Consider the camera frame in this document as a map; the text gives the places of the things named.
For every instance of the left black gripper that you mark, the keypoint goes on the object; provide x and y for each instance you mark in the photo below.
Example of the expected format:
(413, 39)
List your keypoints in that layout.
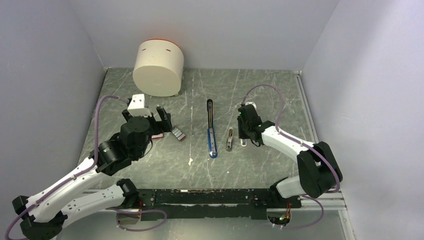
(161, 126)

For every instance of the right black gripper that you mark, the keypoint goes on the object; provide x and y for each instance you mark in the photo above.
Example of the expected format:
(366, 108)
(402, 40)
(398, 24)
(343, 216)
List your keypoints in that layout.
(241, 134)

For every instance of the red white staple box sleeve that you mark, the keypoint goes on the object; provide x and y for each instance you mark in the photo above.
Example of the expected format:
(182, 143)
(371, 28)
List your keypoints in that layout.
(158, 136)

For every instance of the beige small stapler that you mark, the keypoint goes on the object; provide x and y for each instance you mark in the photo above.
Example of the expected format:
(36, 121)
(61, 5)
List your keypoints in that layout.
(229, 142)

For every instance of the staple box tray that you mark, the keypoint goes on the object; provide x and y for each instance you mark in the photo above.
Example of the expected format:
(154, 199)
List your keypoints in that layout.
(180, 136)

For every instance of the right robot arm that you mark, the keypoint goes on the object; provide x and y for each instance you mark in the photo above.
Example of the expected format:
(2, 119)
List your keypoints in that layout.
(318, 170)

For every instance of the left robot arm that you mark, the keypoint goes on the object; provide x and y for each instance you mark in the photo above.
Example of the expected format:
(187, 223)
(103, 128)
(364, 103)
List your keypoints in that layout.
(44, 215)

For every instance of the white cylindrical container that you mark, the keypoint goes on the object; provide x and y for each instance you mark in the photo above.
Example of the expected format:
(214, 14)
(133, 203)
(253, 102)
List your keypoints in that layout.
(158, 68)

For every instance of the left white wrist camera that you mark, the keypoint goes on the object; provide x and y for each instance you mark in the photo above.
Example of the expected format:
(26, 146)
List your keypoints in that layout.
(139, 106)

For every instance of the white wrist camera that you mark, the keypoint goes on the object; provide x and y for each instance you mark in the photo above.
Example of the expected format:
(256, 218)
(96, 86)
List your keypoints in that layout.
(251, 103)
(139, 106)

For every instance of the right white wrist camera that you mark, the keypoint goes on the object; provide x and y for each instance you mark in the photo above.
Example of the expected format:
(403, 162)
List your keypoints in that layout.
(251, 103)

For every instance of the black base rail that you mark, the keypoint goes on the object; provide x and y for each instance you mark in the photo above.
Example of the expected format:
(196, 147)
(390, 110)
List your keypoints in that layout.
(253, 203)

